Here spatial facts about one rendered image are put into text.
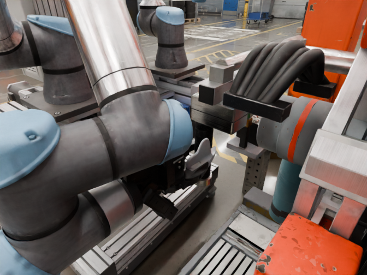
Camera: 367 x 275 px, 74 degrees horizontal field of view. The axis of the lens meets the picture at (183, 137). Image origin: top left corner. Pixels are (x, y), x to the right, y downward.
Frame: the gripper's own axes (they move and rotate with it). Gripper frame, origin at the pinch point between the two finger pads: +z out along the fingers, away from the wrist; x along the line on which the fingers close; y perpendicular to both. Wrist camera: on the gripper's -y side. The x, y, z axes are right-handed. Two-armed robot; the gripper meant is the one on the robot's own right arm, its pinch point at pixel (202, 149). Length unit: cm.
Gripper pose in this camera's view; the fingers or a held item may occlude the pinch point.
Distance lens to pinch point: 49.9
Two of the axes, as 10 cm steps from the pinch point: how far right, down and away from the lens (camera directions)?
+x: -7.5, -3.4, 5.6
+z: 6.6, -3.9, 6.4
